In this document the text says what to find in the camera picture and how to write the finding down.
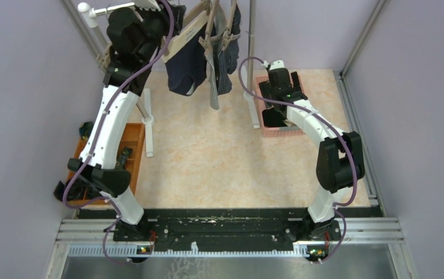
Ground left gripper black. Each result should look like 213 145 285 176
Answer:
134 0 187 63

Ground beige clip hanger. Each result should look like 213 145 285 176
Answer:
96 44 112 73

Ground navy underwear cream waistband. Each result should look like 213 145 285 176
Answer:
165 26 206 96

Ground beige hanger holding grey underwear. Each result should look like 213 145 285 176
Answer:
199 1 226 52

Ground beige hanger holding navy underwear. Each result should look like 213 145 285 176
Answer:
161 1 210 63

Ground grey striped underwear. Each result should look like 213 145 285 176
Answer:
203 3 223 111

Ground black underwear white waistband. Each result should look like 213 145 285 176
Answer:
262 108 291 128

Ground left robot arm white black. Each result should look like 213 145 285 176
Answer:
62 4 176 241

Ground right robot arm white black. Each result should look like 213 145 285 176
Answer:
259 66 365 239

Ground navy pinstriped underwear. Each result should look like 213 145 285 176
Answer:
215 6 241 95

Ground beige hanger holding pinstriped underwear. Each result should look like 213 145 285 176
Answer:
221 0 240 51

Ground pink plastic basket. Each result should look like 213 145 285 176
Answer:
253 75 304 137

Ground metal clothes rack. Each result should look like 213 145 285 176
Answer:
77 1 260 158

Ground dark patterned cloth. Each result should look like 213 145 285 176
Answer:
78 121 94 141

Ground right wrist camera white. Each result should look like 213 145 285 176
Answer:
263 60 285 71

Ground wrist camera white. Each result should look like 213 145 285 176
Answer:
133 0 161 11
263 60 285 71

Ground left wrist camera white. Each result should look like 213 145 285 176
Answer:
133 0 161 11

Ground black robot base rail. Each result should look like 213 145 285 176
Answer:
76 208 382 255

